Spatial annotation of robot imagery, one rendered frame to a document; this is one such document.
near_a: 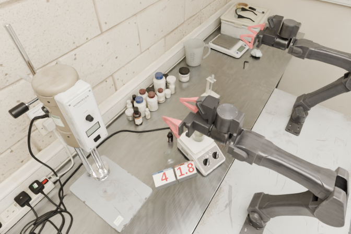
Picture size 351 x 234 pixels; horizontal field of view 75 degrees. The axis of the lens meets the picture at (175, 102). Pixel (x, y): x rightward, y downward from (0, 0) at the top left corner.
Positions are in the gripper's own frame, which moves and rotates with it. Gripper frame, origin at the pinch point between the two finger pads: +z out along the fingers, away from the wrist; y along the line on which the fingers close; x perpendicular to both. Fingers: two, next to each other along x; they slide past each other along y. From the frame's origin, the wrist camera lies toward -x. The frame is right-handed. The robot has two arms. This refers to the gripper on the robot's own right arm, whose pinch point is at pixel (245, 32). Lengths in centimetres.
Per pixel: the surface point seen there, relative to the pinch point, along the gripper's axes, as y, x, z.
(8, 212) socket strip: 112, 36, 41
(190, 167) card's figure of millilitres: 56, 38, -6
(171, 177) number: 65, 39, -1
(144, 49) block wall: 19, 16, 48
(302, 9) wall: -100, 23, -11
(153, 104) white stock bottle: 37, 34, 29
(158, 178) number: 68, 38, 3
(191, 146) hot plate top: 50, 31, -3
